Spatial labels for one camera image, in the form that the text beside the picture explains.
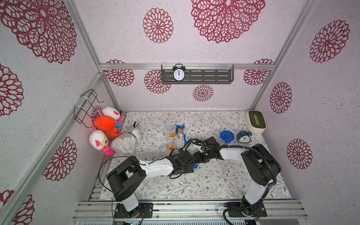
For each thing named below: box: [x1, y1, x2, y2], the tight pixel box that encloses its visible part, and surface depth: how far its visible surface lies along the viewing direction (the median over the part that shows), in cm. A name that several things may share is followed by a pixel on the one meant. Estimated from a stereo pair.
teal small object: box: [236, 130, 253, 144], surface depth 99 cm
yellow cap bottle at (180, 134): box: [177, 128, 184, 143], surface depth 99 cm
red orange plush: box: [94, 115, 122, 139], surface depth 91 cm
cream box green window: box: [245, 109, 268, 135], surface depth 108 cm
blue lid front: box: [219, 130, 235, 144], surface depth 91 cm
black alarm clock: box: [172, 63, 187, 82], surface depth 92 cm
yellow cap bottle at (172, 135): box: [169, 132, 177, 139], surface depth 94 cm
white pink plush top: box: [102, 106, 121, 121], surface depth 97 cm
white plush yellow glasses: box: [89, 127, 114, 156], surface depth 82 cm
